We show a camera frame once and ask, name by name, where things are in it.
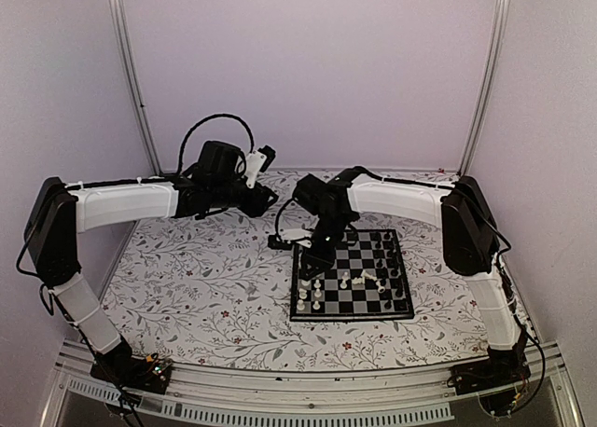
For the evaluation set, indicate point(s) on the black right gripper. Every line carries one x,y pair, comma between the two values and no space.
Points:
321,262

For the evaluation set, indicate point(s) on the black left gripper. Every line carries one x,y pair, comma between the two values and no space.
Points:
258,206

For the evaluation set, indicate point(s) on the white pawn second row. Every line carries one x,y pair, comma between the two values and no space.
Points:
317,285

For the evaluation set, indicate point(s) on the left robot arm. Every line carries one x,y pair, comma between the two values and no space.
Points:
62,212

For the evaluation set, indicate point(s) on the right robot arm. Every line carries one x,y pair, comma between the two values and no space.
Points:
470,239

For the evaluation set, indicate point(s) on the black and white chess board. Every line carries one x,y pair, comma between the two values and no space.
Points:
368,282

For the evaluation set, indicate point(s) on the floral patterned table mat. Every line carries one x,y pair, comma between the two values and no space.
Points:
212,292

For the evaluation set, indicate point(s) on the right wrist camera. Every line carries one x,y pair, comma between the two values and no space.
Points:
307,194

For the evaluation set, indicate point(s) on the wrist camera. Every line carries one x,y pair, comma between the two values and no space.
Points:
307,194
220,162

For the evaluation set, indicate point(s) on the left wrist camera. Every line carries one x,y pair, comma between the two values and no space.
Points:
220,162

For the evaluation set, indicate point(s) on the back aluminium rail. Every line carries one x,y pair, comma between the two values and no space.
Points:
407,170

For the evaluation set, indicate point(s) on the aluminium rail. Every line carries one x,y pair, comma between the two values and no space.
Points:
407,170
211,396

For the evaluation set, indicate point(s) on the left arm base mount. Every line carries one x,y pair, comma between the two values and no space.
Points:
150,373

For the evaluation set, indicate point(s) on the front aluminium rail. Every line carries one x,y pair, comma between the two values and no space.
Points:
211,396

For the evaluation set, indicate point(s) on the left aluminium frame post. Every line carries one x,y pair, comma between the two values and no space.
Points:
119,20

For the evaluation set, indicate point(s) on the aluminium frame post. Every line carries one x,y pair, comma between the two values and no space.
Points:
119,20
498,31

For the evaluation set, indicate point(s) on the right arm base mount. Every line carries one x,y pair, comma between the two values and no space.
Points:
500,368

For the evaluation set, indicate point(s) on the right aluminium frame post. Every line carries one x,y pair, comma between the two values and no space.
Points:
498,31

